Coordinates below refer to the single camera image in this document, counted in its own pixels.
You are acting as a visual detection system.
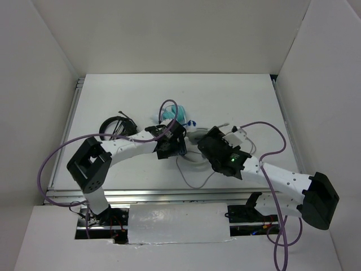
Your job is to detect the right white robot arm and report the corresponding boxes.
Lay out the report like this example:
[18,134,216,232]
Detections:
[197,126,340,230]

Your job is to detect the black headphones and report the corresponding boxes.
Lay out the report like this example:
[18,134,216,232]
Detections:
[99,111,138,141]

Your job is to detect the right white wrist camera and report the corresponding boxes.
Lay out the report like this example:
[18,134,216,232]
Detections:
[223,126,248,147]

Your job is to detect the aluminium rail frame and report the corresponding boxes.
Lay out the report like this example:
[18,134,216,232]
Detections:
[46,73,307,243]

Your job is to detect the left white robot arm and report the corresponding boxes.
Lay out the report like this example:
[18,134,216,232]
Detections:
[67,121,187,225]

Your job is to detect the silver foil sheet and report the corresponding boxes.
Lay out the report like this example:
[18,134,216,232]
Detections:
[127,203,231,244]

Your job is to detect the teal cat-ear headphones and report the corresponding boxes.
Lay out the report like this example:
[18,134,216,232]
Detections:
[151,105,197,128]

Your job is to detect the white gaming headphones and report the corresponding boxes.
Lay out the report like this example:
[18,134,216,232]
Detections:
[181,126,212,171]

